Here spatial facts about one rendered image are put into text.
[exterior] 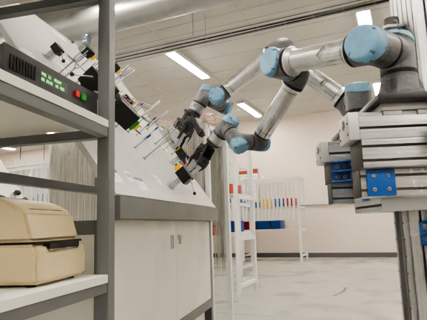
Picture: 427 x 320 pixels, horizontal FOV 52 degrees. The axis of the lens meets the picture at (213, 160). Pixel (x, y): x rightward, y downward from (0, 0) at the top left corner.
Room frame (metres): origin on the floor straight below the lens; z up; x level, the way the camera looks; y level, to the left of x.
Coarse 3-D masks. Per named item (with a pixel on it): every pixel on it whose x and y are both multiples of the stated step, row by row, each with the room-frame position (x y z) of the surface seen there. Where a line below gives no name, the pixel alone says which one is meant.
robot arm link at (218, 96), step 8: (280, 40) 1.93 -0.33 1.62; (288, 40) 1.95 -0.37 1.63; (264, 48) 1.93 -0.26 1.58; (248, 64) 1.95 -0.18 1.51; (256, 64) 1.93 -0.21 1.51; (240, 72) 1.95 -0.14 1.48; (248, 72) 1.94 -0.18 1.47; (256, 72) 1.95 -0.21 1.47; (232, 80) 1.95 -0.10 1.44; (240, 80) 1.95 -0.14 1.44; (248, 80) 1.96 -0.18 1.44; (216, 88) 1.94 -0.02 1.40; (224, 88) 1.96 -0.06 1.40; (232, 88) 1.96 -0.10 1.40; (240, 88) 1.98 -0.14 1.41; (208, 96) 1.95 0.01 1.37; (216, 96) 1.94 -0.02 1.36; (224, 96) 1.96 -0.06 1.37; (216, 104) 1.98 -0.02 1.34; (224, 104) 2.03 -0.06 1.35
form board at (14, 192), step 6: (0, 162) 5.03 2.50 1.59; (0, 168) 4.95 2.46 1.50; (0, 186) 4.73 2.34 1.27; (6, 186) 4.82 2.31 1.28; (12, 186) 4.89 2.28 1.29; (0, 192) 4.66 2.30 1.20; (6, 192) 4.74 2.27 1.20; (12, 192) 4.73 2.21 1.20; (18, 192) 4.75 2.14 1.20; (24, 198) 4.75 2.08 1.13
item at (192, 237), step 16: (176, 224) 1.80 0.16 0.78; (192, 224) 2.02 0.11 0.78; (208, 224) 2.32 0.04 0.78; (176, 240) 1.80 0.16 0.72; (192, 240) 2.02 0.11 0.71; (208, 240) 2.31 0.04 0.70; (176, 256) 1.79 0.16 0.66; (192, 256) 2.01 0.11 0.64; (208, 256) 2.30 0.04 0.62; (176, 272) 1.79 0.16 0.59; (192, 272) 2.01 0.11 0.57; (208, 272) 2.29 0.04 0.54; (192, 288) 2.00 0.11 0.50; (208, 288) 2.28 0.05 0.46; (192, 304) 1.99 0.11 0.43
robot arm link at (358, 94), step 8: (344, 88) 1.90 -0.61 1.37; (352, 88) 1.86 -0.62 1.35; (360, 88) 1.84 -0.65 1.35; (368, 88) 1.85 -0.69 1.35; (344, 96) 1.92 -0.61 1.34; (352, 96) 1.86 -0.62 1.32; (360, 96) 1.84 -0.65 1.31; (368, 96) 1.85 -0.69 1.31; (344, 104) 1.95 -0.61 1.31; (352, 104) 1.86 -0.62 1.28; (360, 104) 1.84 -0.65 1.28
